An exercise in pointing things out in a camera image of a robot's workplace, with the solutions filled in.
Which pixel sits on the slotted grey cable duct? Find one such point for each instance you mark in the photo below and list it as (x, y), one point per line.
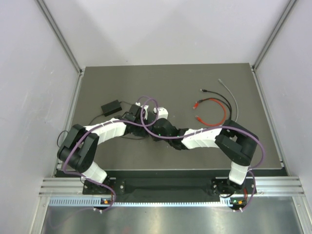
(104, 202)

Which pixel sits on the left aluminium frame post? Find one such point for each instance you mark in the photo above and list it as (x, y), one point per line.
(59, 35)

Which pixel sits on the aluminium frame post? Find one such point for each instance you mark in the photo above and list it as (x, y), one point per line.
(274, 33)
(59, 35)

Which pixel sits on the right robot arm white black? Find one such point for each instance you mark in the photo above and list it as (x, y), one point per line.
(236, 142)

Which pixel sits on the right aluminium frame post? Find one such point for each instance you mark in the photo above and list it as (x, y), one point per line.
(274, 33)

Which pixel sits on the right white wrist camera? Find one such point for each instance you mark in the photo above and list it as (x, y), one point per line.
(161, 112)

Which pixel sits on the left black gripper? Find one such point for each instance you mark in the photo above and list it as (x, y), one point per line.
(143, 133)

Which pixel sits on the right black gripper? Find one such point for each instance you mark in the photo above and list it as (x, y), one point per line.
(153, 130)

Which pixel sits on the aluminium front rail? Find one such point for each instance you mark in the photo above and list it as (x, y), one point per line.
(265, 185)

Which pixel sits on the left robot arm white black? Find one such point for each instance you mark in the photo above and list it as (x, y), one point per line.
(79, 147)

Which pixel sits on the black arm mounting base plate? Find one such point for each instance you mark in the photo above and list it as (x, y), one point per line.
(161, 186)

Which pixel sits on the black power adapter brick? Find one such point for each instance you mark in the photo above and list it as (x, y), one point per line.
(111, 108)

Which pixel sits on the black ethernet cable short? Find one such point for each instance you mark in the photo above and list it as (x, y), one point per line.
(206, 99)

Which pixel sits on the black ethernet cable long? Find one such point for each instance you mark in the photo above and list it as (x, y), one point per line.
(224, 100)

